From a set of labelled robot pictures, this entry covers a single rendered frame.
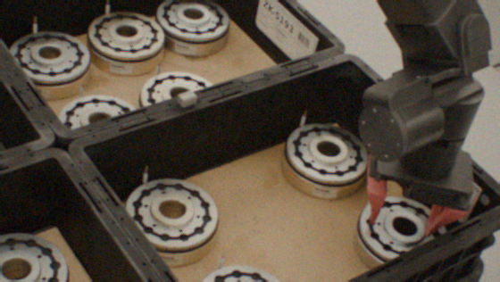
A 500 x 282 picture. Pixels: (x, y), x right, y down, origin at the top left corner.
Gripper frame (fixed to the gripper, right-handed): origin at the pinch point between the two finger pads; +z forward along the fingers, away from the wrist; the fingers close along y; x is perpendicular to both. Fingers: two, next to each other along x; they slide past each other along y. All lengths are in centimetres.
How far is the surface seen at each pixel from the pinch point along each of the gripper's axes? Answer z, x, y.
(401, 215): 0.8, 1.8, 0.2
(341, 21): 16, 64, -7
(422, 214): 1.4, 3.3, 2.9
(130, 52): 1.5, 22.2, -36.0
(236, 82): -5.5, 11.3, -21.4
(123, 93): 4.4, 17.2, -35.5
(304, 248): 4.6, -2.7, -9.8
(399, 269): -5.2, -12.1, -1.6
